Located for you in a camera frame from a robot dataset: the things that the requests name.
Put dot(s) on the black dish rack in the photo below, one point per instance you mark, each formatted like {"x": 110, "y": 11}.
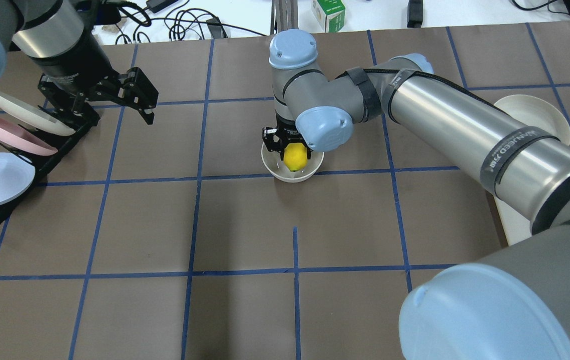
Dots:
{"x": 29, "y": 156}

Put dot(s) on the cream round plate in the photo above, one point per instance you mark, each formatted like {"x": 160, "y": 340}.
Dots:
{"x": 534, "y": 111}

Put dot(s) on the black power adapter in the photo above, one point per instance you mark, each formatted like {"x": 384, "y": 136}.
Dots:
{"x": 415, "y": 13}

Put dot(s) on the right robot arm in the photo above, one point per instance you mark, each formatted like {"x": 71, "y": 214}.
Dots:
{"x": 511, "y": 305}

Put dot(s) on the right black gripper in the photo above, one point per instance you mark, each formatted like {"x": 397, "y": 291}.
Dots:
{"x": 284, "y": 131}

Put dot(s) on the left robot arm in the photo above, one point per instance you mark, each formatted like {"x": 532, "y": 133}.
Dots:
{"x": 39, "y": 28}

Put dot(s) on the green white carton box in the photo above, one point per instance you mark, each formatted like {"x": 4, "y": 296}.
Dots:
{"x": 331, "y": 15}

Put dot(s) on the aluminium frame post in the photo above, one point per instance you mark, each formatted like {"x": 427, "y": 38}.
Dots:
{"x": 284, "y": 16}

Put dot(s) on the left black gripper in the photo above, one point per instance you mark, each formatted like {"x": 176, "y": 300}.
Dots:
{"x": 73, "y": 61}

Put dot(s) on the pink plate in rack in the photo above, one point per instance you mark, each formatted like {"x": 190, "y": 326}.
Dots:
{"x": 21, "y": 139}

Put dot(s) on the yellow lemon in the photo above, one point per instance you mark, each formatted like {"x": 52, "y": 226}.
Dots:
{"x": 295, "y": 156}

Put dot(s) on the white rectangular tray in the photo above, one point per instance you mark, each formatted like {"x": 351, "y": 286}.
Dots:
{"x": 515, "y": 226}

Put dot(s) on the white ceramic bowl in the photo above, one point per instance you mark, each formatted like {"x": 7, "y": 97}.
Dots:
{"x": 274, "y": 165}

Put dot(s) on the cream plate in rack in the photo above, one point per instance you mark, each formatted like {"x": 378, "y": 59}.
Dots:
{"x": 33, "y": 116}

